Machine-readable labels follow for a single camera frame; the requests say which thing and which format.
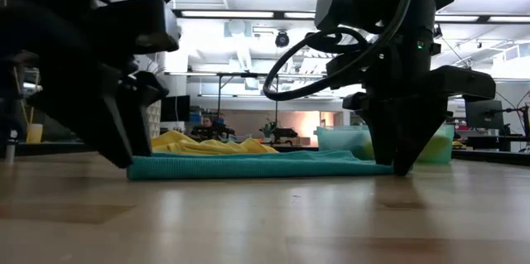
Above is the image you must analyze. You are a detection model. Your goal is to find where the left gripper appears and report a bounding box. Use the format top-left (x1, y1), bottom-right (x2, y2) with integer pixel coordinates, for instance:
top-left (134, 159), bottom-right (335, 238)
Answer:
top-left (0, 50), bottom-right (170, 170)

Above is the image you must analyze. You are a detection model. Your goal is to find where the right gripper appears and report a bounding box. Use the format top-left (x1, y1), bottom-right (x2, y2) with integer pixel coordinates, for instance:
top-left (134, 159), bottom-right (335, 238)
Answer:
top-left (326, 31), bottom-right (452, 177)

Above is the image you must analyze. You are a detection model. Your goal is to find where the lime green microfiber towel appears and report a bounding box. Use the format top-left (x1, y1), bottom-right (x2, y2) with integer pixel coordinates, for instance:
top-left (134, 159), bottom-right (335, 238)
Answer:
top-left (364, 132), bottom-right (454, 162)

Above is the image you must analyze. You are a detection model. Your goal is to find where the translucent teal plastic bin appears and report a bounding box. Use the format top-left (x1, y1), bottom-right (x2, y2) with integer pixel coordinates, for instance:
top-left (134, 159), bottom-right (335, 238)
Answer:
top-left (316, 123), bottom-right (455, 165)

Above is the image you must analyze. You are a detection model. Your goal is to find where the yellow microfiber towel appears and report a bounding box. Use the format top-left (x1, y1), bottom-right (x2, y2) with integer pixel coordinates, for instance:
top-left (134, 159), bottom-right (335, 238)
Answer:
top-left (150, 129), bottom-right (280, 156)

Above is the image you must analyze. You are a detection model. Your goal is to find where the teal microfiber towel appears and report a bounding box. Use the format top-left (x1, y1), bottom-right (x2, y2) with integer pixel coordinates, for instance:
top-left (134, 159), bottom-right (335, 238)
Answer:
top-left (126, 149), bottom-right (395, 181)

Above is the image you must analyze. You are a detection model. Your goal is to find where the black computer monitor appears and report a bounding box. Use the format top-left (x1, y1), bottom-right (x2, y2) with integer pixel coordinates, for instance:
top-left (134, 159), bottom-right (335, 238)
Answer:
top-left (160, 94), bottom-right (191, 123)
top-left (464, 98), bottom-right (505, 131)

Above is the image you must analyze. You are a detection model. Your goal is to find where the black desk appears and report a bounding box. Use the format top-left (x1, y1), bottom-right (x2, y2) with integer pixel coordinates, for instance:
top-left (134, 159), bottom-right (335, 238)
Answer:
top-left (470, 133), bottom-right (526, 165)

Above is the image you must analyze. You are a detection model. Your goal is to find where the pale yellow cup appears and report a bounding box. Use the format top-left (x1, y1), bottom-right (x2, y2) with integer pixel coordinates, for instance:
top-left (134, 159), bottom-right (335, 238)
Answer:
top-left (26, 122), bottom-right (44, 144)

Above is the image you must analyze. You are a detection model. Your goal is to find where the long ceiling light strip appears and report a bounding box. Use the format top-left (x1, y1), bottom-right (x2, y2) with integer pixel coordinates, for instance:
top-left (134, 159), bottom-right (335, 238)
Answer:
top-left (180, 8), bottom-right (530, 24)

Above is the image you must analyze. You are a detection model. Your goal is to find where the black ceiling dome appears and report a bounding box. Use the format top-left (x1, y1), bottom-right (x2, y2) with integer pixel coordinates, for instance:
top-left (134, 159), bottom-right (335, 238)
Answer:
top-left (275, 31), bottom-right (291, 49)

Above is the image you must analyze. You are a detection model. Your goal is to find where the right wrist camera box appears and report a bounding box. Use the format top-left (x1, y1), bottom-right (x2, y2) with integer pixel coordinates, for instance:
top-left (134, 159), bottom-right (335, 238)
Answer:
top-left (428, 65), bottom-right (497, 103)

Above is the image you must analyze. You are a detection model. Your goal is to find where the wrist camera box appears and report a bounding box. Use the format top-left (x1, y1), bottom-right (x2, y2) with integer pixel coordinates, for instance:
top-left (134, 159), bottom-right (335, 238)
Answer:
top-left (93, 0), bottom-right (182, 55)
top-left (428, 65), bottom-right (497, 103)

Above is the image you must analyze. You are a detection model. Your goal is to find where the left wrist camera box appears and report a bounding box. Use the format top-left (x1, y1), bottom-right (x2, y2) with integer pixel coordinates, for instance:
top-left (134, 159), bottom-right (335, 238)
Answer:
top-left (93, 0), bottom-right (182, 55)

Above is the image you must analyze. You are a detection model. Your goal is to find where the yellow cable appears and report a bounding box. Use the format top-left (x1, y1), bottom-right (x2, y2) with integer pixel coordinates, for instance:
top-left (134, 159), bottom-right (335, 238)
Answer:
top-left (14, 67), bottom-right (42, 127)

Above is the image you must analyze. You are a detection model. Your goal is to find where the silver metal post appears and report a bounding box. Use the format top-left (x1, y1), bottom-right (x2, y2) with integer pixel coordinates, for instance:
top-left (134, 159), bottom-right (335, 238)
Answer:
top-left (3, 129), bottom-right (20, 164)

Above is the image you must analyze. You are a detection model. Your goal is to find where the black background table frame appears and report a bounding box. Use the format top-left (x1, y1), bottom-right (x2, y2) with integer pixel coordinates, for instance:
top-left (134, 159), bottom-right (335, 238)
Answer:
top-left (215, 72), bottom-right (280, 127)

